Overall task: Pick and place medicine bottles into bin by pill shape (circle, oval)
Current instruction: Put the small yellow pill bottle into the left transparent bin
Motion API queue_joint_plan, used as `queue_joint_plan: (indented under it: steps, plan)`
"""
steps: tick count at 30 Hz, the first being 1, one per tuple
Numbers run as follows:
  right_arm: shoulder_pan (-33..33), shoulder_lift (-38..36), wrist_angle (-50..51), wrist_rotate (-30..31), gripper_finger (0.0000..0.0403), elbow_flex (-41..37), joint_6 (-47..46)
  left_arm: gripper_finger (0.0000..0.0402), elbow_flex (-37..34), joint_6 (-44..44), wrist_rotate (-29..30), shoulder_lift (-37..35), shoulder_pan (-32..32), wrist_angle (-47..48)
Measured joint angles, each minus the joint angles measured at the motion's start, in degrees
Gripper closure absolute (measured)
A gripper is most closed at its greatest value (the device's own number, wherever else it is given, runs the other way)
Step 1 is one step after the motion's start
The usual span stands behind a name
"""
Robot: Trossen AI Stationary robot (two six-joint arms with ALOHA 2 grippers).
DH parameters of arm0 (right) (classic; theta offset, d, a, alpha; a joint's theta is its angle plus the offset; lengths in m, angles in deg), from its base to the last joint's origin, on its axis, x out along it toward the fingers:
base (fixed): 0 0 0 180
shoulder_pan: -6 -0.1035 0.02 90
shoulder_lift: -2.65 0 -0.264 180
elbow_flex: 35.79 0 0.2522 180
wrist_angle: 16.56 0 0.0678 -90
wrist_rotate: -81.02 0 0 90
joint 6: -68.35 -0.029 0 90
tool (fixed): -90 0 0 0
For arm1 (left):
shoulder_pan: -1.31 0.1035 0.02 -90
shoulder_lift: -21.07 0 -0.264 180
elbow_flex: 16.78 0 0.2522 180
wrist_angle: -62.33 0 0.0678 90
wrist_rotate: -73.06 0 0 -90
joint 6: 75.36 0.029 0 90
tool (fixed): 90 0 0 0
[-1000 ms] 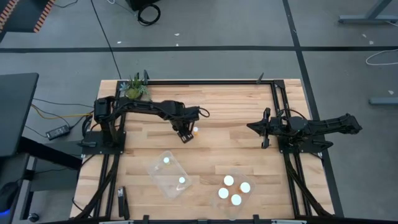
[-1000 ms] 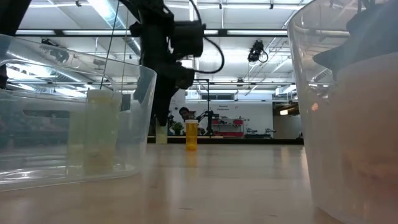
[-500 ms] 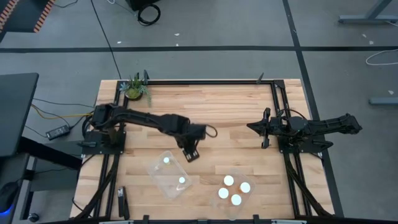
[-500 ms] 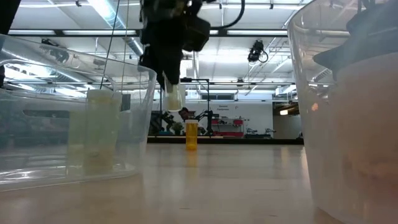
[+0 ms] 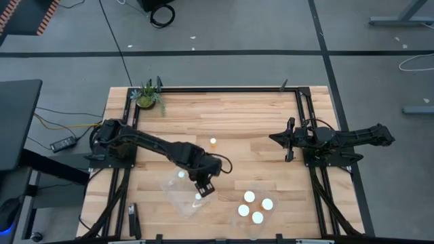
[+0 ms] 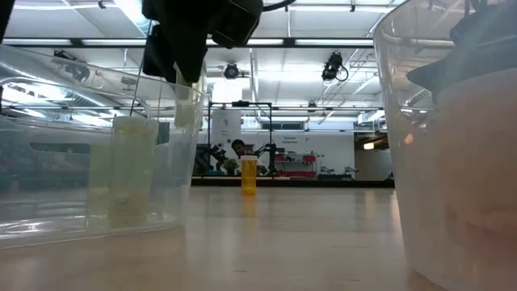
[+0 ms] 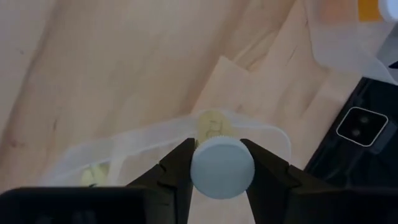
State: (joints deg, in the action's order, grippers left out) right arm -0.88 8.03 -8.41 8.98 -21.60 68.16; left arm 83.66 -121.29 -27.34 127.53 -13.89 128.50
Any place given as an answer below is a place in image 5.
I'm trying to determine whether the thin black cable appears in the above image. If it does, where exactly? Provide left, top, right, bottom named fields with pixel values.
left=35, top=106, right=104, bottom=119

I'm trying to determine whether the white cable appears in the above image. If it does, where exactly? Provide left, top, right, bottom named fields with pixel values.
left=399, top=52, right=434, bottom=72

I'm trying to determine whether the black computer mouse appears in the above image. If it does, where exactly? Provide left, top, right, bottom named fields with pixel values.
left=0, top=197, right=21, bottom=233

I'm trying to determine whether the coiled black cable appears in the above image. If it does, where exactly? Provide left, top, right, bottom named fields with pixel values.
left=149, top=3, right=176, bottom=29

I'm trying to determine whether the clear rectangular plastic bin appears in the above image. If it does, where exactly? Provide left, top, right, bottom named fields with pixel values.
left=159, top=164, right=211, bottom=221

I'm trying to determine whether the dark mat with striped edge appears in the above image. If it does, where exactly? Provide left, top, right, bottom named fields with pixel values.
left=0, top=0, right=61, bottom=37

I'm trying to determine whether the grey table foot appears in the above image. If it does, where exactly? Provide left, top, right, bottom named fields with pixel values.
left=369, top=0, right=434, bottom=27
left=402, top=105, right=434, bottom=115

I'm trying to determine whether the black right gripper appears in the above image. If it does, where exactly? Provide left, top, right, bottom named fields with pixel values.
left=269, top=117, right=315, bottom=163

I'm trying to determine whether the black aluminium table frame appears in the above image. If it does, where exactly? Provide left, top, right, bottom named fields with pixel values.
left=77, top=76, right=374, bottom=244

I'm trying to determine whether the black box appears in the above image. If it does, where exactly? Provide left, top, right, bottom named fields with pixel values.
left=137, top=0, right=176, bottom=13

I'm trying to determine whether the green potted succulent plant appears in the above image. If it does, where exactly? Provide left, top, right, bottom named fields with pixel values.
left=130, top=79, right=167, bottom=117

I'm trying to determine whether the black desk top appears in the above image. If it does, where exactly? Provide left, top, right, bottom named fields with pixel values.
left=0, top=79, right=43, bottom=172

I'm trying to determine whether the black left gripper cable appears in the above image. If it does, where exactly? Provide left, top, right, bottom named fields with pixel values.
left=206, top=152, right=234, bottom=175

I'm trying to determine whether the black oblong tool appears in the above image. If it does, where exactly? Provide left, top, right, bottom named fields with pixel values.
left=127, top=202, right=142, bottom=240

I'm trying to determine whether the long black floor cable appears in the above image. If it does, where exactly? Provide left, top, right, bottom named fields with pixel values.
left=98, top=0, right=134, bottom=87

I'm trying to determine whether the black power adapter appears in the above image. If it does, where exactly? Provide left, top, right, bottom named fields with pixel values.
left=50, top=136, right=77, bottom=153

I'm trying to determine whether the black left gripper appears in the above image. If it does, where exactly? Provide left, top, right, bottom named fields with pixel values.
left=188, top=154, right=223, bottom=199

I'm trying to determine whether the yellow cable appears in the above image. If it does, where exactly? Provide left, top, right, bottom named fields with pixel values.
left=33, top=113, right=102, bottom=131

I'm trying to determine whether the frosted clear plastic bin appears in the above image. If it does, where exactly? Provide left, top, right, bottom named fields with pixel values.
left=229, top=184, right=279, bottom=241

